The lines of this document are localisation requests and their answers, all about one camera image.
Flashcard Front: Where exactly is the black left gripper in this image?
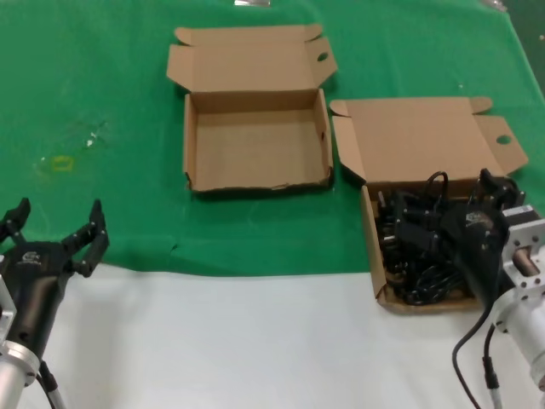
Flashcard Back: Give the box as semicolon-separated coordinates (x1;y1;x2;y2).
0;198;111;359

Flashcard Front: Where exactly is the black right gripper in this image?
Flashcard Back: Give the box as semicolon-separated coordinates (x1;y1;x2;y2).
393;168;526;308

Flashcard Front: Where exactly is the cardboard box with torn edge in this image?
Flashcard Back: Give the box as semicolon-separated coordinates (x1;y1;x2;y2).
165;23;340;198

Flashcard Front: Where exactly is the green table cloth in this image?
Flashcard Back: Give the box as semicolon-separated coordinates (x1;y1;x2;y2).
0;0;545;279

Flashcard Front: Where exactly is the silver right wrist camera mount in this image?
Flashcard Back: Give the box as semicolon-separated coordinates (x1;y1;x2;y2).
501;205;545;300

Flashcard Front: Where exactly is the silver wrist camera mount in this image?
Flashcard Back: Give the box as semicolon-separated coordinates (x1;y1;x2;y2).
501;205;545;300
0;272;19;343

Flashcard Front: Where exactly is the pile of black power cables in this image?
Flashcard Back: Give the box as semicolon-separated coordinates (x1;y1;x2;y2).
376;171;486;306

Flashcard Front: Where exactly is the cardboard box with cable pile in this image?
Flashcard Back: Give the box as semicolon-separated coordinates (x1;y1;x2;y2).
330;96;531;317

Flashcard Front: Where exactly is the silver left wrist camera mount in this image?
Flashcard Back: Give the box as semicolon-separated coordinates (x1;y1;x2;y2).
0;272;19;343

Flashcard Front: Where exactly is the plain black right arm cable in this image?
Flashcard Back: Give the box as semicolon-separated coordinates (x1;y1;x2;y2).
451;297;496;409

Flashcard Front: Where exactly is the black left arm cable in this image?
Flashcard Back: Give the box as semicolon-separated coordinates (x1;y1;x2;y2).
37;360;67;409

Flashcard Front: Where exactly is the right arm cable with connector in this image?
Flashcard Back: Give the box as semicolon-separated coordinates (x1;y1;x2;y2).
482;325;504;409

